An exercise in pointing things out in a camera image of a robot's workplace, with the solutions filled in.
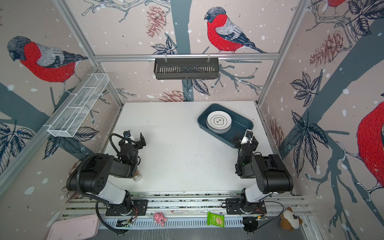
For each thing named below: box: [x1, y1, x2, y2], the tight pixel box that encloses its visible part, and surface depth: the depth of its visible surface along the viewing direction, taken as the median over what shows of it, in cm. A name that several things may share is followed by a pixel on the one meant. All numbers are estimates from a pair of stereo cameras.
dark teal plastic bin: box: [197, 103, 254, 148], surface depth 107 cm
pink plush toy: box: [153, 212, 167, 227], surface depth 70 cm
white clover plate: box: [206, 110, 232, 131], surface depth 106 cm
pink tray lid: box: [46, 213, 100, 240], surface depth 68 cm
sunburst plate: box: [206, 124, 232, 134], surface depth 101 cm
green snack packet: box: [206, 211, 225, 229], surface depth 71 cm
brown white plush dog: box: [280, 206, 303, 231], surface depth 69 cm
